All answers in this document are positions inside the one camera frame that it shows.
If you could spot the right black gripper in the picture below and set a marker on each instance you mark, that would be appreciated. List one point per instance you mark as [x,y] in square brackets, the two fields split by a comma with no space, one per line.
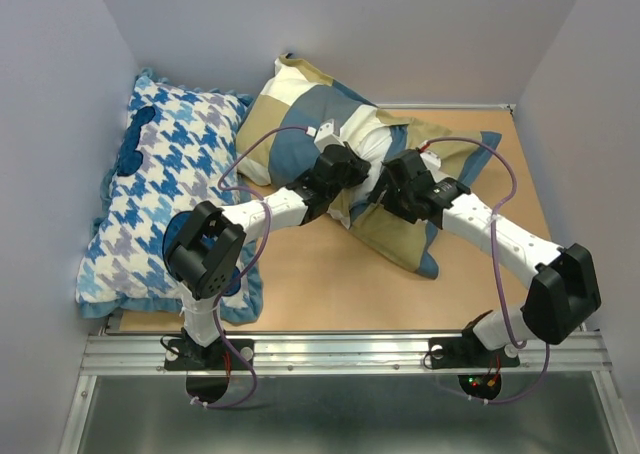
[387,198]

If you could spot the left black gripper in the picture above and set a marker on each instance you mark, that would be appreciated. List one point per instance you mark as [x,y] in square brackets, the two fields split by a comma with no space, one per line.
[358,170]

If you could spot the blue tan white patchwork pillow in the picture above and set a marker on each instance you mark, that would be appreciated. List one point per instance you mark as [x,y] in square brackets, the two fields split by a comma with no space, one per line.
[277,151]

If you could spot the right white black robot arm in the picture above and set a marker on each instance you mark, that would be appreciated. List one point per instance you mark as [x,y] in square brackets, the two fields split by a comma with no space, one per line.
[562,286]

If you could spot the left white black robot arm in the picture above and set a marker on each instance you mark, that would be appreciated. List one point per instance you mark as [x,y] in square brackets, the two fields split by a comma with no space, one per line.
[201,247]

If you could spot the blue houndstooth bear pillow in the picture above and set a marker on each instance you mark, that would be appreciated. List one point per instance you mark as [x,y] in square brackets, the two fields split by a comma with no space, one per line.
[177,151]

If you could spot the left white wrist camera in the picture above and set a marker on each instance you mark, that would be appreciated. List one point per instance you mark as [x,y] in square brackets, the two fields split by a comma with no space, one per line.
[327,134]

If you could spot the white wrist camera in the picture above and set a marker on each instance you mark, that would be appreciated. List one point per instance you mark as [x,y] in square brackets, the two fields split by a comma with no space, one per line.
[431,159]
[327,134]

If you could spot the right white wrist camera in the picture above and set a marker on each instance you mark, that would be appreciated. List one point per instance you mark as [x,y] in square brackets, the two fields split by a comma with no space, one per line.
[431,159]

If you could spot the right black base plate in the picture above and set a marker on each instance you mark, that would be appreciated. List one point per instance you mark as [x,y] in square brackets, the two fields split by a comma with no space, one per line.
[459,352]

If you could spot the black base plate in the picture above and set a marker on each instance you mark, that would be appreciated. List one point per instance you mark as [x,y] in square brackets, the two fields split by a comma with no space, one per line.
[182,355]
[459,352]

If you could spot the aluminium mounting rail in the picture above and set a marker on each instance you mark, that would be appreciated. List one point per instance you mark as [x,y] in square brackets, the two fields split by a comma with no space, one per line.
[352,353]

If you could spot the aluminium table frame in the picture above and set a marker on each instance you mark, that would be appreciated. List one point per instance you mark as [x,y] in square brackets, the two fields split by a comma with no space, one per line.
[318,278]

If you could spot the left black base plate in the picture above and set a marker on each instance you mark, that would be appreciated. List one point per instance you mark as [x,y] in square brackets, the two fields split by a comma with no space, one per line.
[182,355]

